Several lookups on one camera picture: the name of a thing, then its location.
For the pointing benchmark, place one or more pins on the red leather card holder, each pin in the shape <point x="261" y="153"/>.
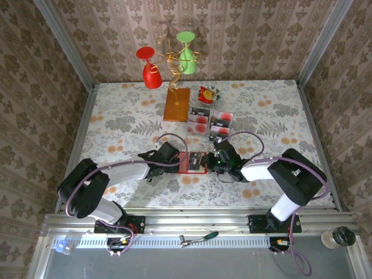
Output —
<point x="183" y="162"/>

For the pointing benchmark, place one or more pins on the clear acrylic card display stand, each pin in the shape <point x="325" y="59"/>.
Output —
<point x="200" y="128"/>

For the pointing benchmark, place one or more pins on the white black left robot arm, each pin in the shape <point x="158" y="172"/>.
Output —
<point x="128" y="172"/>

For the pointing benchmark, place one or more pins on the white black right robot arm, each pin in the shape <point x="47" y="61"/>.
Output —
<point x="258" y="170"/>

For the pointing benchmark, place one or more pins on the white card red circle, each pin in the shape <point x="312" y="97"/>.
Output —
<point x="199" y="128"/>
<point x="200" y="120"/>
<point x="226" y="115"/>

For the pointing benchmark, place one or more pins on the floral patterned table cover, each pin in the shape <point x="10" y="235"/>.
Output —
<point x="203" y="189"/>

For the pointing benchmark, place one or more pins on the red yellow snack packet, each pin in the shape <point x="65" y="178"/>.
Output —
<point x="205" y="95"/>

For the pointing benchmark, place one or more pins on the red plastic wine glass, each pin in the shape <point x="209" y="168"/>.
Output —
<point x="151" y="77"/>

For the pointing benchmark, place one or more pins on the green plastic wine glass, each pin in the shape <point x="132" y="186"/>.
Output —
<point x="188" y="62"/>

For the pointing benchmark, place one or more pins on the clear jar black lid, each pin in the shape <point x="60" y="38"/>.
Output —
<point x="337" y="237"/>

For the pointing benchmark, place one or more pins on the aluminium front rail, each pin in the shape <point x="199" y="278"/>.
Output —
<point x="197" y="221"/>

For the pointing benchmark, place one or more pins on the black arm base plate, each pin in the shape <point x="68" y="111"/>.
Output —
<point x="257" y="223"/>
<point x="139" y="223"/>

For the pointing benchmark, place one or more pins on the aluminium side rail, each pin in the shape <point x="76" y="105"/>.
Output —
<point x="82" y="125"/>

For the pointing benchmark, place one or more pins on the black power connector bracket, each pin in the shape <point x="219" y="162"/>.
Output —
<point x="276" y="247"/>
<point x="114" y="242"/>

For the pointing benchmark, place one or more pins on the aluminium frame post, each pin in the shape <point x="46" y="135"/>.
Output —
<point x="322" y="43"/>
<point x="67" y="46"/>

